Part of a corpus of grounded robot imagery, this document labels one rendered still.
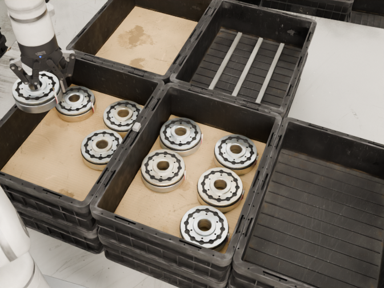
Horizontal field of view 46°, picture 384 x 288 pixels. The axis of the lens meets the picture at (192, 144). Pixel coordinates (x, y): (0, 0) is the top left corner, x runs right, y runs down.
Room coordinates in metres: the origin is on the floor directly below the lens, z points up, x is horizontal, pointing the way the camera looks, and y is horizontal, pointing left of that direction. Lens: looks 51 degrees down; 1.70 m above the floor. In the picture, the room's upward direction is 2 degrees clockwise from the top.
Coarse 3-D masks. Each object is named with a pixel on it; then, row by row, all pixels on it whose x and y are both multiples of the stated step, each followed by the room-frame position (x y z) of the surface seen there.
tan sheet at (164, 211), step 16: (208, 128) 0.76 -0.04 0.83; (160, 144) 0.70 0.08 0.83; (208, 144) 0.71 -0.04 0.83; (256, 144) 0.71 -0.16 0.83; (192, 160) 0.65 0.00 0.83; (208, 160) 0.66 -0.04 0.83; (256, 160) 0.66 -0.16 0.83; (192, 176) 0.61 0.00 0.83; (240, 176) 0.61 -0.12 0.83; (128, 192) 0.56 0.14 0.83; (144, 192) 0.56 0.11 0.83; (176, 192) 0.56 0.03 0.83; (192, 192) 0.56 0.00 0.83; (128, 208) 0.51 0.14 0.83; (144, 208) 0.52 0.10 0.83; (160, 208) 0.52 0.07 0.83; (176, 208) 0.52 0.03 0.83; (240, 208) 0.52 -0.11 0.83; (144, 224) 0.48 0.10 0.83; (160, 224) 0.48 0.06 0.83; (176, 224) 0.48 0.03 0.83
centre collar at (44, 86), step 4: (40, 80) 0.72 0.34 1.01; (44, 80) 0.72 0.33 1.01; (28, 84) 0.71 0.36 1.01; (44, 84) 0.71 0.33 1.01; (24, 88) 0.70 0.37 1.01; (28, 88) 0.70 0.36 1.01; (40, 88) 0.70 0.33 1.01; (44, 88) 0.70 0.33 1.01; (28, 92) 0.69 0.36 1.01; (32, 92) 0.69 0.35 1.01; (36, 92) 0.69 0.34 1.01; (40, 92) 0.69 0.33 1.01
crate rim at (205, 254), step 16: (160, 96) 0.77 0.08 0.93; (208, 96) 0.77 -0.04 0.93; (256, 112) 0.73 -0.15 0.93; (272, 112) 0.73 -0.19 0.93; (144, 128) 0.67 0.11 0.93; (128, 144) 0.62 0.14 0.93; (272, 144) 0.63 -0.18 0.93; (112, 176) 0.54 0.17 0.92; (256, 176) 0.54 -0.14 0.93; (256, 192) 0.51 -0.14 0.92; (96, 208) 0.45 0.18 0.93; (112, 224) 0.43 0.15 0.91; (128, 224) 0.43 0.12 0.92; (240, 224) 0.44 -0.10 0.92; (160, 240) 0.39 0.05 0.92; (176, 240) 0.39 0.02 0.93; (208, 256) 0.36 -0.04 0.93; (224, 256) 0.36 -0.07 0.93
